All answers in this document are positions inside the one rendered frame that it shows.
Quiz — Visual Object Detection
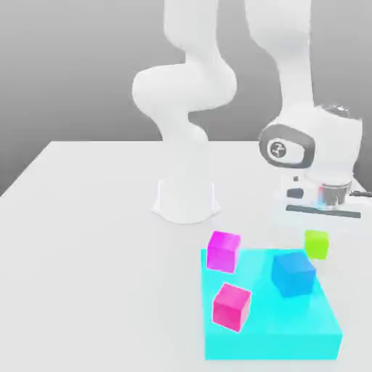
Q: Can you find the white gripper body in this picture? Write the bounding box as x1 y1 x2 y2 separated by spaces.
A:
282 202 364 230

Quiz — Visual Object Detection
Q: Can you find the small magenta cube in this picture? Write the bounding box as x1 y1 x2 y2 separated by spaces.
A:
206 230 242 274

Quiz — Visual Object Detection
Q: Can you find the small blue cube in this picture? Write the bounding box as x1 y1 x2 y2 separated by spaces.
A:
271 251 317 299

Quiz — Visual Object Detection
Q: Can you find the large cyan box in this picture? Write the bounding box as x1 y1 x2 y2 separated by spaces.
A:
200 247 344 361

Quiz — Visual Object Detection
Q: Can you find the small green cube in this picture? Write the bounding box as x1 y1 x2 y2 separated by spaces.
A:
304 230 330 260

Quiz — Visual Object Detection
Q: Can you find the small pink cube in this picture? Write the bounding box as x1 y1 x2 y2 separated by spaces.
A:
212 282 252 334

